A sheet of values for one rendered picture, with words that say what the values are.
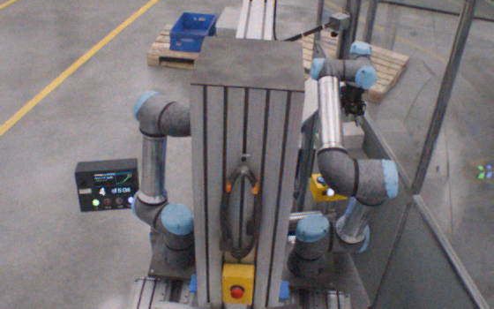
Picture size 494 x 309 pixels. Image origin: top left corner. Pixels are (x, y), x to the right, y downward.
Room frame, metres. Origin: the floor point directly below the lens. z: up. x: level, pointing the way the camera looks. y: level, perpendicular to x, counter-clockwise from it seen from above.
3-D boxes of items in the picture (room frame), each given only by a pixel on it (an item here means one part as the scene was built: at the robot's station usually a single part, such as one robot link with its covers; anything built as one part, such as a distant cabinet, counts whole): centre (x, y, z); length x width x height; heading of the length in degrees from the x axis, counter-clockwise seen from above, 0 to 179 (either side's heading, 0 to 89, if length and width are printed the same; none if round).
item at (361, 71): (1.53, -0.34, 1.78); 0.11 x 0.11 x 0.08; 1
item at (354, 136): (2.40, -0.53, 0.92); 0.17 x 0.16 x 0.11; 103
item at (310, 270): (1.31, -0.23, 1.09); 0.15 x 0.15 x 0.10
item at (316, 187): (1.80, -0.37, 1.02); 0.16 x 0.10 x 0.11; 103
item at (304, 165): (2.29, -0.30, 0.58); 0.09 x 0.05 x 1.15; 13
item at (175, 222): (1.32, 0.27, 1.20); 0.13 x 0.12 x 0.14; 55
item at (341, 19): (2.55, -0.42, 1.54); 0.10 x 0.07 x 0.09; 138
